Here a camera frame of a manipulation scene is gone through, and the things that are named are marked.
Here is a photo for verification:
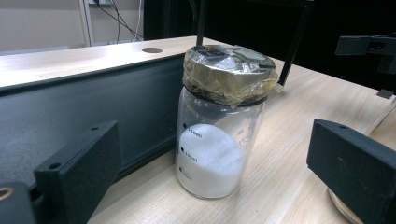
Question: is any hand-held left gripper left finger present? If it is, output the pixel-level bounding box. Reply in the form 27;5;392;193
33;120;123;224

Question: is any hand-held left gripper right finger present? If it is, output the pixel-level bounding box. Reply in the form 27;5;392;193
306;119;396;224

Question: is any white-lidded jar with orange powder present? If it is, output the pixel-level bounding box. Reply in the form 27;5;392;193
326;186;365;224

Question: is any glass jar with white powder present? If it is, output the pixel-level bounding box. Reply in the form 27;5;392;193
175;44;284;200

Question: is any white frame post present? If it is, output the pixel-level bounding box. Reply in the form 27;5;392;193
77;0;95;47

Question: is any black wall cable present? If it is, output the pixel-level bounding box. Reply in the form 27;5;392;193
96;0;145;43

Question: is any white wall cable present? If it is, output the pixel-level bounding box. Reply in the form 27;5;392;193
134;0;144;41

